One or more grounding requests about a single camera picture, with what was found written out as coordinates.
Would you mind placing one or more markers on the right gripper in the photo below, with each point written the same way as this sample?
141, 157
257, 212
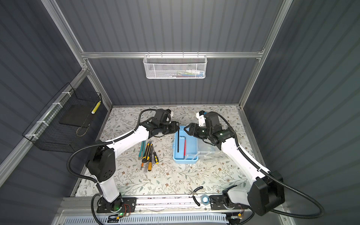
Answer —
193, 130

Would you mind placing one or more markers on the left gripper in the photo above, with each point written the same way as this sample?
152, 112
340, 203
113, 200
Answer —
174, 124

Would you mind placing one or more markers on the black hex key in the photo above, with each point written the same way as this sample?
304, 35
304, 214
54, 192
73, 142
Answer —
178, 144

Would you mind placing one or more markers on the light blue plastic toolbox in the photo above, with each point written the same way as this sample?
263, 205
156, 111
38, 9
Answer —
196, 149

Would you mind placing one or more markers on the red handled hex key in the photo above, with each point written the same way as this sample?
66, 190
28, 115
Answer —
184, 149

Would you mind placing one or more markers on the teal utility knife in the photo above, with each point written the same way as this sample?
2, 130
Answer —
142, 150

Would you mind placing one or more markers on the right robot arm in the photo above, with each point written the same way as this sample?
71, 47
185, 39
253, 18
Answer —
263, 194

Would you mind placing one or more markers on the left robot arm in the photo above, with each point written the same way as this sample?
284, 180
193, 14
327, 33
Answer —
101, 162

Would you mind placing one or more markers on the yellow black screwdriver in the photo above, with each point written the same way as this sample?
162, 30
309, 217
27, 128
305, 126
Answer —
155, 156

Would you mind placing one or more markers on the markers in white basket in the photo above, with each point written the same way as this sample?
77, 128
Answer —
193, 73

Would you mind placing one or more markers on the yellow marker in basket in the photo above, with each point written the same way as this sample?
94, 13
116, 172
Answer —
96, 107

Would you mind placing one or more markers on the blue tape roll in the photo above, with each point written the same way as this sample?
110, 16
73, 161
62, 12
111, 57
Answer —
205, 200

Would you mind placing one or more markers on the black foam pad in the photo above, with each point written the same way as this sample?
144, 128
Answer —
78, 116

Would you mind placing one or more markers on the white perforated vent strip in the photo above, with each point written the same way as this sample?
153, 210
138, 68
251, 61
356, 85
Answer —
166, 219

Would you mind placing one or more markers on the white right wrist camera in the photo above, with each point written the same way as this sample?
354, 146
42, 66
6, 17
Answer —
201, 118

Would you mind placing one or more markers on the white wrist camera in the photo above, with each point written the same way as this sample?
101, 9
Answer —
201, 118
170, 114

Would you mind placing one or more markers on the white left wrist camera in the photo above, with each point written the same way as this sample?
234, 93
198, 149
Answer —
170, 114

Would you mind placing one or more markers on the orange handled screwdriver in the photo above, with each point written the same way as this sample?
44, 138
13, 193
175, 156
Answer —
150, 159

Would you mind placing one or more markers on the white wire mesh basket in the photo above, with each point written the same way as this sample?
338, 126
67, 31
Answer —
156, 68

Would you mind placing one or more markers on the aluminium rail front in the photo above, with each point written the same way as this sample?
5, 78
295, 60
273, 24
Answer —
183, 203

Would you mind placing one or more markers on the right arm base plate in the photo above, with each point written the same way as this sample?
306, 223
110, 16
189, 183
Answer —
221, 202

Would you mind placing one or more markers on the black wire basket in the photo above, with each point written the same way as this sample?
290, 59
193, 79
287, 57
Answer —
47, 134

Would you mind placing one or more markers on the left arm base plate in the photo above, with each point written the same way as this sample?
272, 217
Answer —
124, 205

